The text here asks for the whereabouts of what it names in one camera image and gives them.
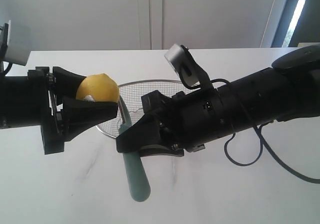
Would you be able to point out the yellow lemon with sticker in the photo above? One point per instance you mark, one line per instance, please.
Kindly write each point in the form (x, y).
(100, 87)

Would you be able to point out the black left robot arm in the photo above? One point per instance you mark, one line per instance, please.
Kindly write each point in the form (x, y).
(18, 105)

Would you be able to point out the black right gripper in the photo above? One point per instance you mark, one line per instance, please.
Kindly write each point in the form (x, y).
(183, 121)

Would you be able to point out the white cabinet doors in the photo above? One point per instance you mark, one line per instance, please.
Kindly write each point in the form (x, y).
(145, 24)

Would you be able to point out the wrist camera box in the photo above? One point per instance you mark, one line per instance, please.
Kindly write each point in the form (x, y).
(15, 43)
(189, 72)

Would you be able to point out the dark window frame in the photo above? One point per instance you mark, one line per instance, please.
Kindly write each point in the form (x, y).
(298, 24)

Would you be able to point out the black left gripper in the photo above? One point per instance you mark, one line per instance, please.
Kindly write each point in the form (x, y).
(77, 115)

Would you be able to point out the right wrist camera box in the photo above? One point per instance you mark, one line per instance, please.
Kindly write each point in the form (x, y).
(189, 72)

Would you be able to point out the metal wire mesh basket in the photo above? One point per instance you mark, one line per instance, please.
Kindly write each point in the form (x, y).
(130, 104)

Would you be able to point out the teal handled peeler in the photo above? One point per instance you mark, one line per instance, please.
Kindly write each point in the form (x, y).
(138, 184)

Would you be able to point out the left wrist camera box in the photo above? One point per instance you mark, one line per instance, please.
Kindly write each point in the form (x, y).
(15, 43)

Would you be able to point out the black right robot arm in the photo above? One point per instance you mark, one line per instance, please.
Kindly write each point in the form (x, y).
(287, 90)

